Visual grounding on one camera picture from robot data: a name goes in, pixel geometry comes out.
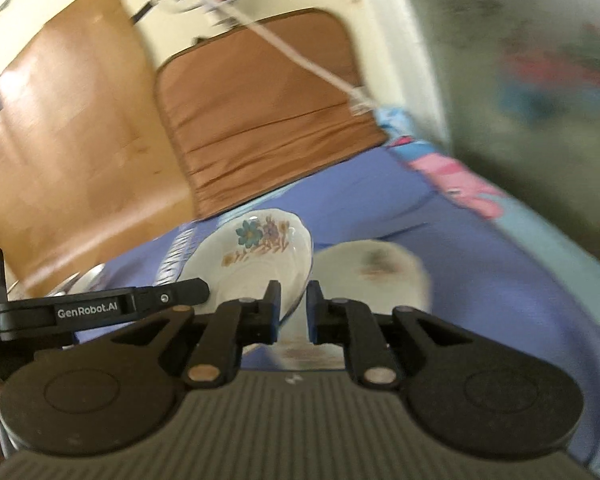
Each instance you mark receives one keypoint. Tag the patterned glass window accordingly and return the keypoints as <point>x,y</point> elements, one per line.
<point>530,60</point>

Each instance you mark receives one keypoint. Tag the brown seat cushion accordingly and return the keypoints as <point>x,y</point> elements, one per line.
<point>260,125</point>

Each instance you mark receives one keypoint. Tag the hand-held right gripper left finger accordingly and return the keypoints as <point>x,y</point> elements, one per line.
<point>267,315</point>

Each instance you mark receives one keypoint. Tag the white floral plate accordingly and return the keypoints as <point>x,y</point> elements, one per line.
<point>260,260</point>
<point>380,280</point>

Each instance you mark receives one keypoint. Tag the blue printed tablecloth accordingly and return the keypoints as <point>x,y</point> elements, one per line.
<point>480,310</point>

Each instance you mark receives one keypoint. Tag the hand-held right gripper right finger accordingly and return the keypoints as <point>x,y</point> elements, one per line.
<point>316,315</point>

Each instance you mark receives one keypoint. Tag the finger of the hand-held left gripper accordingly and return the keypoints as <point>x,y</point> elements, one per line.
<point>175,292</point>

